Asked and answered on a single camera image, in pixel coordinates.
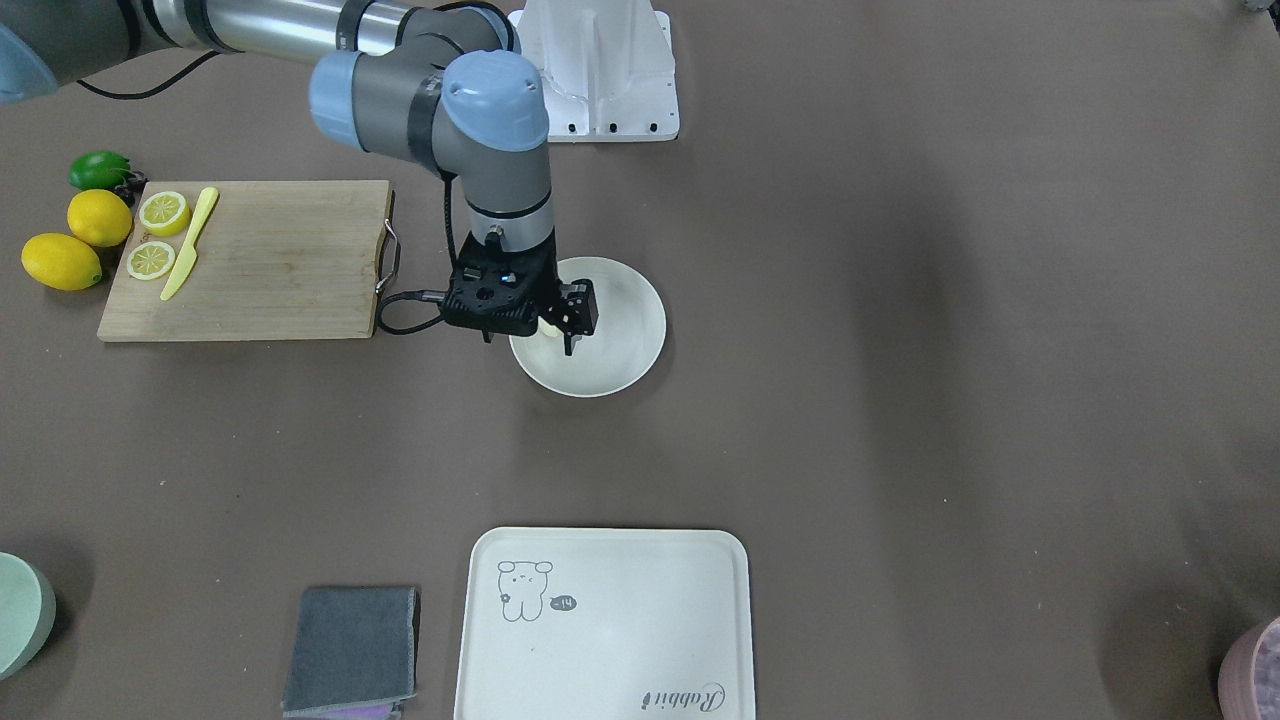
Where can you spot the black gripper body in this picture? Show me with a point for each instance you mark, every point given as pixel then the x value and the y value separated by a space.
pixel 577 309

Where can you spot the white steamed bun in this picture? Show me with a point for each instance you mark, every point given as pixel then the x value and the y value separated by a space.
pixel 549 329

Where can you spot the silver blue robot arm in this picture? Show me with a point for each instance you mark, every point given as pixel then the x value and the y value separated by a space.
pixel 445 87

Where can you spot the cream rabbit tray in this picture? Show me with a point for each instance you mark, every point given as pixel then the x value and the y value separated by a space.
pixel 599 623

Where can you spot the cream round plate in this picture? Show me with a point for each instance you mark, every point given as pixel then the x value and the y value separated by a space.
pixel 629 334

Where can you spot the wooden cutting board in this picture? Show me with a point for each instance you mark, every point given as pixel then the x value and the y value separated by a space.
pixel 277 260

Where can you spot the grey folded cloth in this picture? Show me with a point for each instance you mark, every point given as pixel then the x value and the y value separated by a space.
pixel 354 653

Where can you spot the yellow plastic knife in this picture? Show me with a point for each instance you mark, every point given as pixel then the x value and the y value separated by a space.
pixel 187 256

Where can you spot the lemon half slice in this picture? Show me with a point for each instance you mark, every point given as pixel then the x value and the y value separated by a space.
pixel 150 260
pixel 164 213

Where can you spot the whole yellow lemon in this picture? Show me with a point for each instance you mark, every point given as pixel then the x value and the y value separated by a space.
pixel 99 218
pixel 61 261

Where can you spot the green lime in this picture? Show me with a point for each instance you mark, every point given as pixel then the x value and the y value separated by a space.
pixel 99 170

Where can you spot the mint green bowl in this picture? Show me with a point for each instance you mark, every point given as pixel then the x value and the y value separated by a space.
pixel 28 610

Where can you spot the pink bowl with ice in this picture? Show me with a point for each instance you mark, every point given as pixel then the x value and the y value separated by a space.
pixel 1248 685

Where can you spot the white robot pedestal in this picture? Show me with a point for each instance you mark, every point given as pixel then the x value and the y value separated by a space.
pixel 608 69

